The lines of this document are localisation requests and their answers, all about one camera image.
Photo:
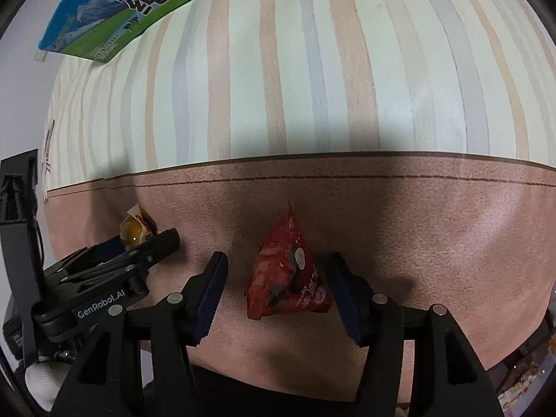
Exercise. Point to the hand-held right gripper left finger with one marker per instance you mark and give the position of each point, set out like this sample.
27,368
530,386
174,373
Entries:
209,299

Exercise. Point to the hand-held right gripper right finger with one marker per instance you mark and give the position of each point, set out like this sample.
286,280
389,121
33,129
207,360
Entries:
347,302

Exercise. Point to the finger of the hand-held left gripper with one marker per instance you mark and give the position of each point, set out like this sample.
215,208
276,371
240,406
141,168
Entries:
102,249
156,245

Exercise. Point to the small yellow pastry packet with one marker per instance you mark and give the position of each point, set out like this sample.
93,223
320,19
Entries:
134,228

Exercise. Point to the red triangular snack packet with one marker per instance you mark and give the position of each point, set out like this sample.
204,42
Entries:
286,278

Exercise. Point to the blue and green carton box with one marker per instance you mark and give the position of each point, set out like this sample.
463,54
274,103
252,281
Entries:
126,8

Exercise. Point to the person's left hand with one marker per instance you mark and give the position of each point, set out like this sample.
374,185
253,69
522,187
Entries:
43,384

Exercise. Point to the striped bed sheet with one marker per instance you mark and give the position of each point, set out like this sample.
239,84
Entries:
330,95

